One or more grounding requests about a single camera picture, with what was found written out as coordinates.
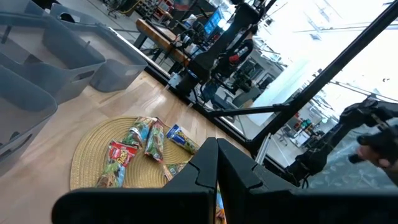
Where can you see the black aluminium rig frame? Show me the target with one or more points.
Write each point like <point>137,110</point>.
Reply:
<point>326,73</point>

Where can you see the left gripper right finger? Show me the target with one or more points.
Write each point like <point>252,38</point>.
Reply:
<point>264,205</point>

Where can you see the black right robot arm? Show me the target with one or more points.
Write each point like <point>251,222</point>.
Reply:
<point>230,34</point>

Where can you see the silver aluminium bracket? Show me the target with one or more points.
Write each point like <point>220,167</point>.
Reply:
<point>262,149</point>

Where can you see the person's hand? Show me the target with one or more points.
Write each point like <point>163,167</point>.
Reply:
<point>370,155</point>

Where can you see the round woven straw placemat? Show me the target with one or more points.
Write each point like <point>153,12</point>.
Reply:
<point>93,155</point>

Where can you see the wooden workbench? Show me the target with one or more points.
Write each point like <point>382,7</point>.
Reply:
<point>161,39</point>

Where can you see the grey translucent plastic bin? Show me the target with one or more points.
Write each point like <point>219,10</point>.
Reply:
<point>21,124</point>
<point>71,49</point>
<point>118,74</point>

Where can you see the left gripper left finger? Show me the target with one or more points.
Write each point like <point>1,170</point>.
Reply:
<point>186,202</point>

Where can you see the person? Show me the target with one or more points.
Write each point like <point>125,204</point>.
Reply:
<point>248,46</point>

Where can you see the blue granola bar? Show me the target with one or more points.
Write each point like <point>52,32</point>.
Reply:
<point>182,138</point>
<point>220,208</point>

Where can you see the blue computer screen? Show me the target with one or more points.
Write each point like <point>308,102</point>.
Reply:
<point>213,23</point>

